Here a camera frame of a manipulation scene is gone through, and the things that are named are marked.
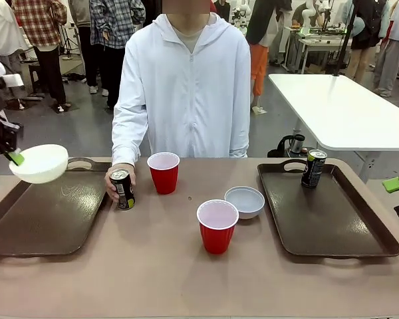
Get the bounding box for person's right hand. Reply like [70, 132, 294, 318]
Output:
[104, 162, 136, 202]

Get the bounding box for bystander in white shirt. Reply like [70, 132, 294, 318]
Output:
[0, 0, 29, 110]

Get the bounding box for bystander in orange trousers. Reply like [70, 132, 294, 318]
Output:
[245, 0, 294, 108]

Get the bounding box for bystander in blue plaid shirt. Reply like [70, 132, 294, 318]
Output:
[88, 0, 146, 111]

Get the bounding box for person's left forearm white sleeve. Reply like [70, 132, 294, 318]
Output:
[228, 109, 251, 159]

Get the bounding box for person's right forearm white sleeve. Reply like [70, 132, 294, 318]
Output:
[111, 106, 151, 171]

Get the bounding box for bystander in grey top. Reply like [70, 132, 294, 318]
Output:
[68, 0, 100, 95]

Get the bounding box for bystander in light blue shirt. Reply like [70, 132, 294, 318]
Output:
[372, 0, 399, 98]

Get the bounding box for bystander in red plaid shirt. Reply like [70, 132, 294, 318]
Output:
[11, 0, 69, 114]

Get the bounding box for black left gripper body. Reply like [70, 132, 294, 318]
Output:
[0, 116, 23, 156]

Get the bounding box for pale grey bowl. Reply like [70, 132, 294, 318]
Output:
[223, 185, 266, 221]

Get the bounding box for black stool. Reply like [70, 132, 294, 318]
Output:
[27, 61, 51, 94]

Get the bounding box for bystander in black dress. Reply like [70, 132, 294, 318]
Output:
[348, 0, 384, 84]

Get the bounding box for dark brown serving tray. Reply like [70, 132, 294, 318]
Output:
[0, 156, 113, 259]
[256, 158, 399, 260]

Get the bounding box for black yellow drink can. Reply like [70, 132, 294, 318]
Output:
[108, 168, 136, 211]
[301, 149, 329, 189]

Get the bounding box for white background workbench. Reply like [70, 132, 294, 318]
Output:
[283, 25, 353, 74]

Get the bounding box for black tripod pole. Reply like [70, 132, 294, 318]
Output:
[331, 0, 359, 78]

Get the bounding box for black steel travel mug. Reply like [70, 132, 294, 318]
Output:
[290, 134, 306, 154]

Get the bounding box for red plastic cup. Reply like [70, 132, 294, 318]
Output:
[146, 152, 181, 195]
[196, 199, 239, 255]

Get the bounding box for person in white hoodie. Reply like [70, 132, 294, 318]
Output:
[111, 3, 251, 171]

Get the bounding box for white folding table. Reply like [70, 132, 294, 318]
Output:
[268, 73, 399, 184]

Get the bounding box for white plastic bowl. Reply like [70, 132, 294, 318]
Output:
[9, 144, 70, 185]

